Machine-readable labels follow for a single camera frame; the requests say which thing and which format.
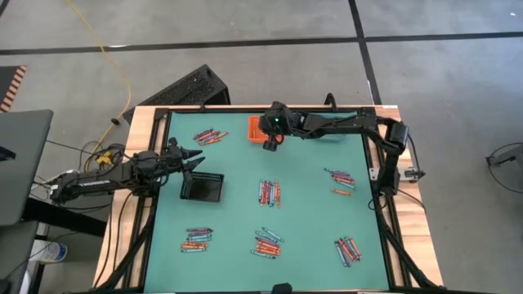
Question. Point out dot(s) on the grey desk top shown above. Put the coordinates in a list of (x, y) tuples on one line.
[(24, 163)]

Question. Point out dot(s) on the orange mesh basket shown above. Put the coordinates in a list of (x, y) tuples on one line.
[(254, 128)]

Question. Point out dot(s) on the black perforated case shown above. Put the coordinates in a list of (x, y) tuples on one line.
[(188, 90)]

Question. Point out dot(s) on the white plastic bottle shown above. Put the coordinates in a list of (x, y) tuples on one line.
[(51, 252)]

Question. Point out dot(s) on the black mesh basket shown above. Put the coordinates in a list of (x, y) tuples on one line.
[(204, 190)]

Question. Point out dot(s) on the teal table mat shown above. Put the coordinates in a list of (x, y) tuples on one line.
[(245, 163)]

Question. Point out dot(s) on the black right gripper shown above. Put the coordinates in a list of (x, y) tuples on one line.
[(282, 122)]

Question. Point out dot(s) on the black desk beam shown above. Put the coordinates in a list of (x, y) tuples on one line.
[(61, 216)]

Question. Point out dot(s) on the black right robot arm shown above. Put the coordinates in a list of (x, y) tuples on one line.
[(347, 122)]

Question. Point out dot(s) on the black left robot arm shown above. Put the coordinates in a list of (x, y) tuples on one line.
[(94, 181)]

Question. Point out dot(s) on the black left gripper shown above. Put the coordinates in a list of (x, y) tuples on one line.
[(169, 162)]

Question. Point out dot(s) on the black table-level camera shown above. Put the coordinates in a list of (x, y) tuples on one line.
[(282, 289)]

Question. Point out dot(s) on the orange black striped mat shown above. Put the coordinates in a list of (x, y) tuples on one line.
[(10, 87)]

